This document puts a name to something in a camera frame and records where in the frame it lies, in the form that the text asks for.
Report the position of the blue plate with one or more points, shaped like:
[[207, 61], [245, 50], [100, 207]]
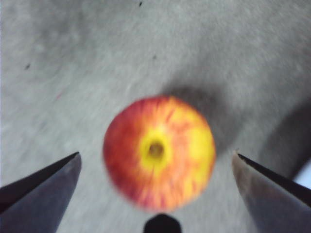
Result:
[[305, 179]]

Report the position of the red yellow apple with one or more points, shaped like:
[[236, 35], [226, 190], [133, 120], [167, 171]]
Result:
[[158, 153]]

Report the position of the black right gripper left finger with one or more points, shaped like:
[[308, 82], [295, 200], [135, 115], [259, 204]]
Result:
[[36, 199]]

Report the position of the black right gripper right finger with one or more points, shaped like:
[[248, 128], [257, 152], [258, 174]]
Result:
[[274, 201]]

